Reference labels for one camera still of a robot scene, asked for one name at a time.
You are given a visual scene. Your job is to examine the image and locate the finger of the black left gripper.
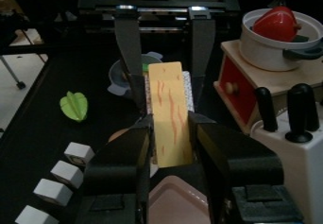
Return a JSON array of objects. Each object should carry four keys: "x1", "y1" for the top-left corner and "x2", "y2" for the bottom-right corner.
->
[
  {"x1": 114, "y1": 6, "x2": 147, "y2": 110},
  {"x1": 189, "y1": 8, "x2": 218, "y2": 107}
]

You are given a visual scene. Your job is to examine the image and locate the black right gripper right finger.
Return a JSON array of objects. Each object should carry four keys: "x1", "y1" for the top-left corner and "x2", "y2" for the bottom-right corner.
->
[{"x1": 189, "y1": 111, "x2": 306, "y2": 224}]

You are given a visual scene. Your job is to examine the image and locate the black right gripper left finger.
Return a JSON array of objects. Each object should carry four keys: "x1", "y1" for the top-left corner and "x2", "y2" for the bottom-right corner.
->
[{"x1": 75, "y1": 113, "x2": 153, "y2": 224}]

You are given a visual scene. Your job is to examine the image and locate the yellow toy egg slab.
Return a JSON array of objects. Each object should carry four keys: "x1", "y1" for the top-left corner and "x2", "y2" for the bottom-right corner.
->
[{"x1": 149, "y1": 61, "x2": 197, "y2": 168}]

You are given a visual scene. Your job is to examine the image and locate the small white cube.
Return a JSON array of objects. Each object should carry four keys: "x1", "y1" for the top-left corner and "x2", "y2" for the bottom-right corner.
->
[
  {"x1": 14, "y1": 204, "x2": 61, "y2": 224},
  {"x1": 34, "y1": 178, "x2": 75, "y2": 207},
  {"x1": 63, "y1": 141, "x2": 97, "y2": 167},
  {"x1": 50, "y1": 160, "x2": 85, "y2": 190}
]

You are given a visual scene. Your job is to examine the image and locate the white toy knife block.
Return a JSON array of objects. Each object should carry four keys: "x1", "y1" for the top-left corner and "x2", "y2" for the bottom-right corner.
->
[{"x1": 249, "y1": 108, "x2": 323, "y2": 224}]

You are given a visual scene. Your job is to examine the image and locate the wooden toy stove red door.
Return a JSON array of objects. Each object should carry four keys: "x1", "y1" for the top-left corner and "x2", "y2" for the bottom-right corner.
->
[{"x1": 213, "y1": 39, "x2": 323, "y2": 135}]

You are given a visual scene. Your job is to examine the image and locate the pink toy plate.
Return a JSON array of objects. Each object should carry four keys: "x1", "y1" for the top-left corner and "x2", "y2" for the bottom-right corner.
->
[{"x1": 149, "y1": 175, "x2": 211, "y2": 224}]

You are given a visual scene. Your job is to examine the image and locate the red toy strawberry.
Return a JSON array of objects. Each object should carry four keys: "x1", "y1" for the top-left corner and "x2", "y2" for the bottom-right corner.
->
[{"x1": 251, "y1": 6, "x2": 305, "y2": 43}]

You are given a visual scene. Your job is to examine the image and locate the green toy leaf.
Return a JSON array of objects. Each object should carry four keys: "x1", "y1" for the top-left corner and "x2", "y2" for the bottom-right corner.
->
[{"x1": 59, "y1": 91, "x2": 90, "y2": 123}]

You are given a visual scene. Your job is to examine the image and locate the metal chair leg with caster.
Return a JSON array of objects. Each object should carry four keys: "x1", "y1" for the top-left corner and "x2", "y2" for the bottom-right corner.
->
[{"x1": 0, "y1": 56, "x2": 29, "y2": 91}]

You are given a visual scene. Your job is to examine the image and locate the white toy pot grey handles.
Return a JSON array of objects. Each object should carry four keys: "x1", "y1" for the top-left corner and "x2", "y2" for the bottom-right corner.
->
[{"x1": 239, "y1": 8, "x2": 323, "y2": 73}]

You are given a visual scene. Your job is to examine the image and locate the slim black knife handle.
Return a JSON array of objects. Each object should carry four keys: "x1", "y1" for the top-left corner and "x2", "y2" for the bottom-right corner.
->
[{"x1": 255, "y1": 86, "x2": 279, "y2": 133}]

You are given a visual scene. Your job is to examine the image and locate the thick black knife handle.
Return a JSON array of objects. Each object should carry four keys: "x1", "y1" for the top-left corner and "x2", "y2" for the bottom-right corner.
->
[{"x1": 285, "y1": 82, "x2": 322, "y2": 144}]

